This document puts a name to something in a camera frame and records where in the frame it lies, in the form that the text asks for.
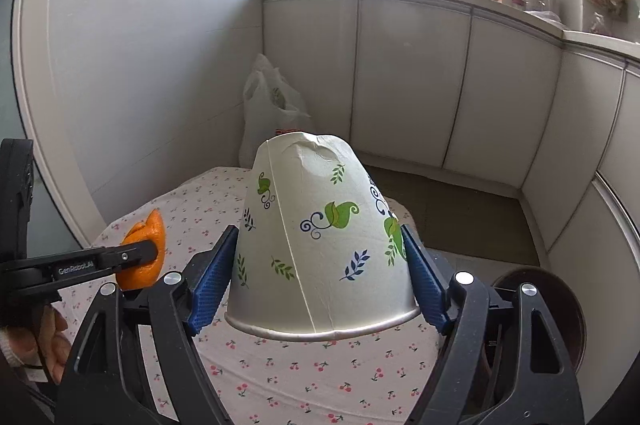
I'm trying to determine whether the brown round stool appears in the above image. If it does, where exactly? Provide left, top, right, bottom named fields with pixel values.
left=479, top=267, right=586, bottom=377

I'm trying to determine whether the cherry print tablecloth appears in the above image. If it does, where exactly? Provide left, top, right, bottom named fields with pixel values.
left=49, top=165, right=447, bottom=425

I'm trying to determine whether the white plastic shopping bag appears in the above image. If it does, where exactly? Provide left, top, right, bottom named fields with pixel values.
left=238, top=53, right=315, bottom=170

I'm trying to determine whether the orange peel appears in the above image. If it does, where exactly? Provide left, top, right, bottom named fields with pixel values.
left=115, top=208, right=167, bottom=292

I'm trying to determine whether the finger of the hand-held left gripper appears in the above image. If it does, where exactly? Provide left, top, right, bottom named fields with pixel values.
left=50, top=238, right=167, bottom=279

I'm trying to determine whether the person's left forearm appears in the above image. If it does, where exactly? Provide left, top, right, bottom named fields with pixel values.
left=0, top=326, right=25, bottom=370

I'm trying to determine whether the person's left hand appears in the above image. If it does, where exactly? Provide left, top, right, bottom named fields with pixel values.
left=7, top=305, right=72, bottom=383

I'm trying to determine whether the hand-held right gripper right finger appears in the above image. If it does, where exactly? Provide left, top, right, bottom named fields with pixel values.
left=400, top=224, right=586, bottom=425

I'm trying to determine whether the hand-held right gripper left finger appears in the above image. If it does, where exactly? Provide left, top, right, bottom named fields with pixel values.
left=54, top=225, right=241, bottom=425

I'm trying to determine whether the white kitchen cabinet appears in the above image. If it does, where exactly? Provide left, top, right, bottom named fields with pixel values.
left=259, top=0, right=640, bottom=406

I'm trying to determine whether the glass sliding door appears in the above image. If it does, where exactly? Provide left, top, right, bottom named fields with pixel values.
left=0, top=0, right=107, bottom=252

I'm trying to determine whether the white leaf print paper cup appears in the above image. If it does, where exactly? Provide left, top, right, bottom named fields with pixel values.
left=223, top=132, right=420, bottom=342

